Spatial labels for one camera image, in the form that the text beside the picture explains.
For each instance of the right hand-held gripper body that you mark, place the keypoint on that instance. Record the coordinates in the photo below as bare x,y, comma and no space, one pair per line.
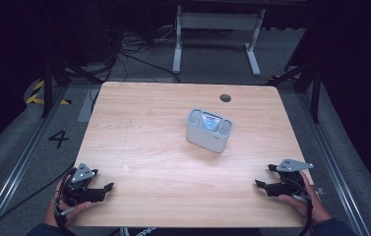
288,187

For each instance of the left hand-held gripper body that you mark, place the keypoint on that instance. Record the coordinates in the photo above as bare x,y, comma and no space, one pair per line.
81,193

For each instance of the grey toothbrush holder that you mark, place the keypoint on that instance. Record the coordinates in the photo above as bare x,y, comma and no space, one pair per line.
206,139

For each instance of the white toothpaste tube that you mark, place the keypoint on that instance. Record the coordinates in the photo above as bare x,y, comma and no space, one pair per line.
211,123

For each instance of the person's right hand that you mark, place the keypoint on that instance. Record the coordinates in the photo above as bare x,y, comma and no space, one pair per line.
312,205

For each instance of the person's left hand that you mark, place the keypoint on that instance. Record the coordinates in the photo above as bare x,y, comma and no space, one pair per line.
53,213

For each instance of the white table leg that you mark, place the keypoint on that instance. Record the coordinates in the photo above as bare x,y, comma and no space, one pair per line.
125,232

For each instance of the grey floor plate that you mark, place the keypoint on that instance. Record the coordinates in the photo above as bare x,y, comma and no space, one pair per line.
86,108

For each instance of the black metal stand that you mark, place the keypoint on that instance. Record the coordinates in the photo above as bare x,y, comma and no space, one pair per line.
47,88
316,95

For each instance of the grey table grommet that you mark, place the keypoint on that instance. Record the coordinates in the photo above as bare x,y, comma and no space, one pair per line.
225,98

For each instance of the yellow black floor tape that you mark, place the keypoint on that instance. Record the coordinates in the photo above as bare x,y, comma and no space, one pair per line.
35,95

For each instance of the metal floor rail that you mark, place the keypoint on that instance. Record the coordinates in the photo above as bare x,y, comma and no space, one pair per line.
22,164
334,164

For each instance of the white desk frame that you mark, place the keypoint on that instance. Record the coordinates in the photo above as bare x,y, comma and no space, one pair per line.
219,21

